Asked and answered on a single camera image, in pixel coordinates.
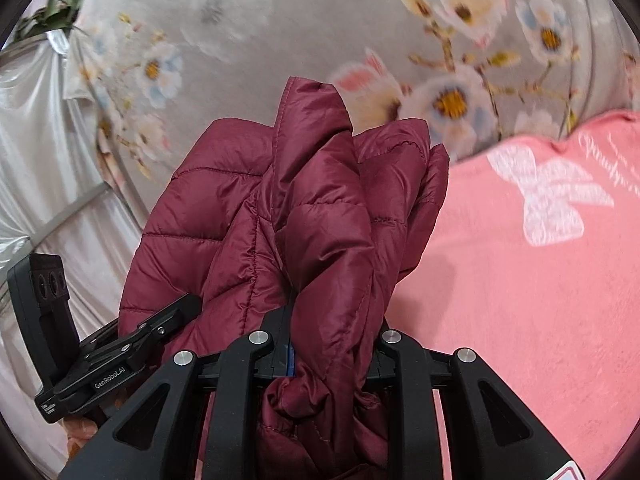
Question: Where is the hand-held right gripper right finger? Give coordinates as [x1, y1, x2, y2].
[367, 329, 586, 480]

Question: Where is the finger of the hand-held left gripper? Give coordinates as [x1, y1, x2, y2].
[119, 293, 202, 351]

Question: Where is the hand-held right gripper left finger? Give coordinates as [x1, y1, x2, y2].
[59, 305, 297, 480]

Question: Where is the maroon puffer jacket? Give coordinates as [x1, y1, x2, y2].
[118, 76, 451, 480]

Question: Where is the pink blanket with white bows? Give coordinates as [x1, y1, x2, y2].
[195, 110, 640, 480]

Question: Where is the pale satin curtain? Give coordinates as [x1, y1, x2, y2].
[0, 30, 146, 476]

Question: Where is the green leafy plant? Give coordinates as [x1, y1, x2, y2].
[15, 0, 93, 41]

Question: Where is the grey floral bed sheet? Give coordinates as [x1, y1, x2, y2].
[62, 0, 640, 216]

